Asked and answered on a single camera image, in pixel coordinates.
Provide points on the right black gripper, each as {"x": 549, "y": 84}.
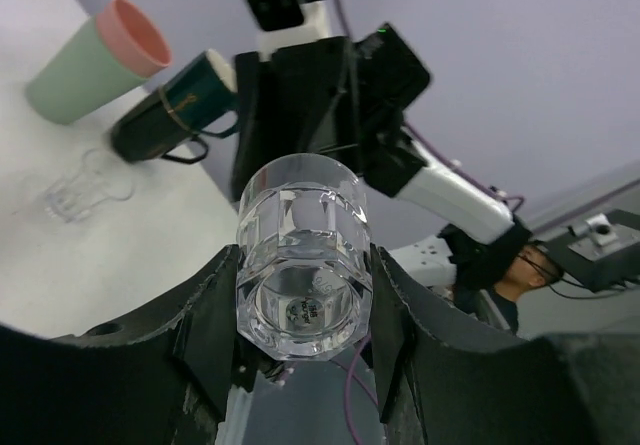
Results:
{"x": 315, "y": 108}

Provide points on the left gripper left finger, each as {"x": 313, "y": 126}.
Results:
{"x": 160, "y": 374}

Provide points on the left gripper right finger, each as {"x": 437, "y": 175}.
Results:
{"x": 444, "y": 377}

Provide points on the dark teal cup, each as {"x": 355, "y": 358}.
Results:
{"x": 201, "y": 93}

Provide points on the black mug with handle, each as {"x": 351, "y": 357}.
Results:
{"x": 148, "y": 131}

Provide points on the clear glass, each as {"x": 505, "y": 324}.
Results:
{"x": 304, "y": 283}
{"x": 100, "y": 178}

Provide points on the pink cup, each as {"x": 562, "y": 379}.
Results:
{"x": 133, "y": 39}

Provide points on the light green plastic cup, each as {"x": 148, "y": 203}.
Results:
{"x": 82, "y": 77}

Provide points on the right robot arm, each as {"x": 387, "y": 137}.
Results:
{"x": 483, "y": 235}

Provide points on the person in background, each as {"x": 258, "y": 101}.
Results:
{"x": 530, "y": 271}

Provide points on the black equipment in background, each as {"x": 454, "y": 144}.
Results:
{"x": 598, "y": 252}

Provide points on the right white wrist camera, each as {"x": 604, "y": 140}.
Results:
{"x": 285, "y": 23}

